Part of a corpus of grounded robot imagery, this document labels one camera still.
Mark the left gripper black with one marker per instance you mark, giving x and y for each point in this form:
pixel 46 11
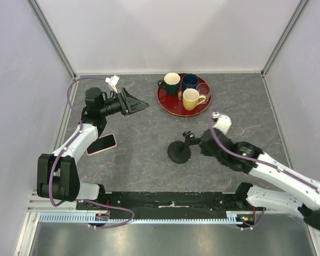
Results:
pixel 128 104

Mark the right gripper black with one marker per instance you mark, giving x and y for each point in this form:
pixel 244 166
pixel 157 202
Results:
pixel 204 150

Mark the black phone stand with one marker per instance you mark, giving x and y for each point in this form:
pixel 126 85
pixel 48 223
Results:
pixel 179 151

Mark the phone with pink case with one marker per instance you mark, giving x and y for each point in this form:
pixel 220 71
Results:
pixel 102 144

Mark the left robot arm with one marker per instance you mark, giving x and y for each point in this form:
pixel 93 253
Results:
pixel 57 176

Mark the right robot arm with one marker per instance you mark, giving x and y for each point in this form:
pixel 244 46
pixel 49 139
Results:
pixel 299 195

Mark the red round tray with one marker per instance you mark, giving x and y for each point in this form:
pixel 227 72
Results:
pixel 173 103

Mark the dark green mug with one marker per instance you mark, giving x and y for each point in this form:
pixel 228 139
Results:
pixel 170 83

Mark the yellow mug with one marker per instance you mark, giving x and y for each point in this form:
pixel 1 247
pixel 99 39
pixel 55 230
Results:
pixel 192 98

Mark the clear glass cup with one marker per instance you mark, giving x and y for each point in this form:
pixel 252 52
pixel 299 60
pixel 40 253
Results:
pixel 204 89

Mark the dark blue mug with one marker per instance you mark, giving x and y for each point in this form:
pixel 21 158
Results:
pixel 189 81

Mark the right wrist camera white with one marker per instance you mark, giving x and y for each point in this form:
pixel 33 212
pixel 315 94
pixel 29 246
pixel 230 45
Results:
pixel 221 122

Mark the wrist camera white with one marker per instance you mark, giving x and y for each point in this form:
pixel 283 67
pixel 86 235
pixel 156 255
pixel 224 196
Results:
pixel 221 122
pixel 112 82

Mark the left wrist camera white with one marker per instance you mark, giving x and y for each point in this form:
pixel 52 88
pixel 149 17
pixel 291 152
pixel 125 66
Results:
pixel 112 82

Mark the slotted cable duct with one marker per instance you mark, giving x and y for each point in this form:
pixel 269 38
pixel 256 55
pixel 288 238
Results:
pixel 99 218

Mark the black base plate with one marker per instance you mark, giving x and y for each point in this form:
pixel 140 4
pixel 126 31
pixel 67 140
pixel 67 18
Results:
pixel 174 204

